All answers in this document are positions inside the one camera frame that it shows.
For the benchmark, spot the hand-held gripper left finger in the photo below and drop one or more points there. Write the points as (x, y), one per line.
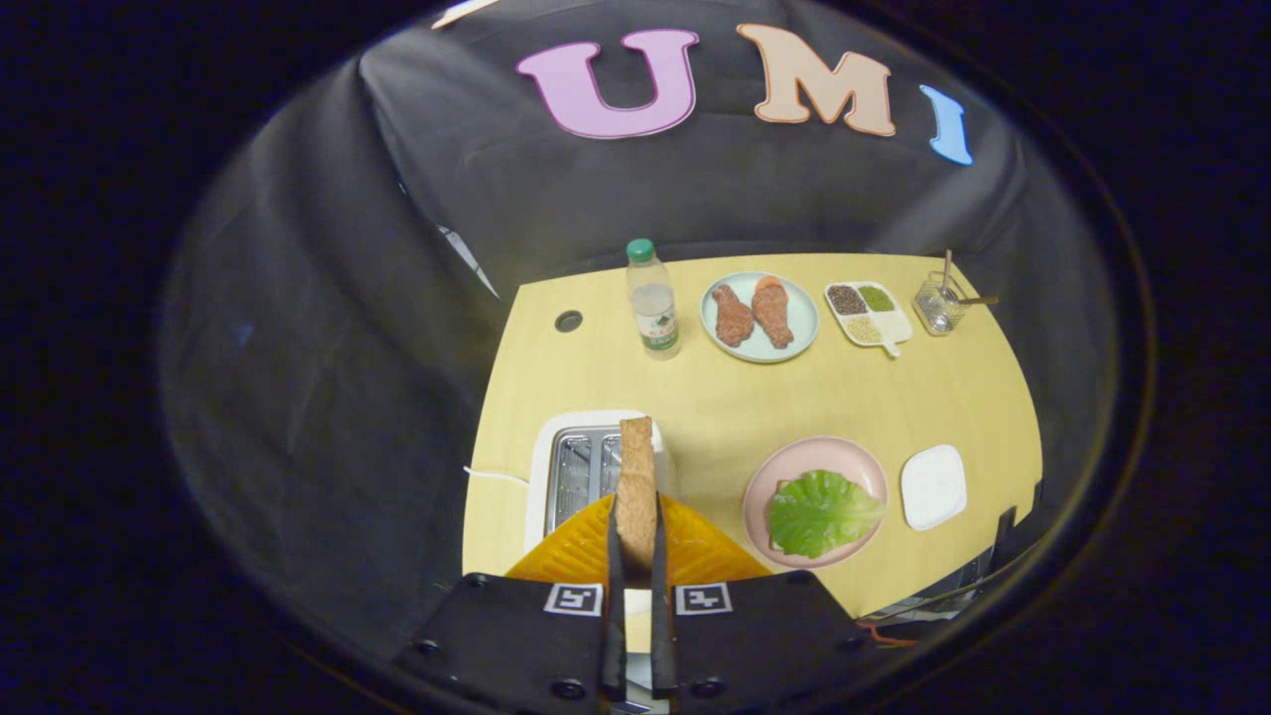
(615, 636)

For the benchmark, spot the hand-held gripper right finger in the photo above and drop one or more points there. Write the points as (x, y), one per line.
(662, 636)

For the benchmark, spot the toasted bread slice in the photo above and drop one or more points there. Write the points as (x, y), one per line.
(635, 487)

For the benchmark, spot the green lettuce leaf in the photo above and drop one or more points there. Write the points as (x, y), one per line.
(819, 511)

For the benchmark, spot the white toaster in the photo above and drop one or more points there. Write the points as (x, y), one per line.
(581, 477)

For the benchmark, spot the bread slice under lettuce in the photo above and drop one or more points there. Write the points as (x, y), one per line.
(781, 487)

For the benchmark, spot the pink round plate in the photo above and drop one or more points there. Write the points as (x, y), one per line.
(824, 452)

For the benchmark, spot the white square plate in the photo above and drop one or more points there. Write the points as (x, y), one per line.
(933, 487)

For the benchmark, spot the clear plastic water bottle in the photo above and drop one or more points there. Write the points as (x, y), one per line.
(655, 318)

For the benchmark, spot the brown meat piece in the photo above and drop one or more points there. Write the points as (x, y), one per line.
(773, 313)
(733, 316)

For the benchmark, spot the pale green round plate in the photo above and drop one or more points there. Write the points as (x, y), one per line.
(806, 318)

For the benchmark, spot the dark object beside table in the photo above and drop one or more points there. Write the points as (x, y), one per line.
(1005, 541)

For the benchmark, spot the white divided seasoning tray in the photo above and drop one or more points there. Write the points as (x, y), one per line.
(894, 326)

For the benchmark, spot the black backdrop cloth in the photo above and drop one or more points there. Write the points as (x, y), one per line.
(348, 348)

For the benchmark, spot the clear glass utensil holder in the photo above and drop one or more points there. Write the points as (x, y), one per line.
(938, 310)

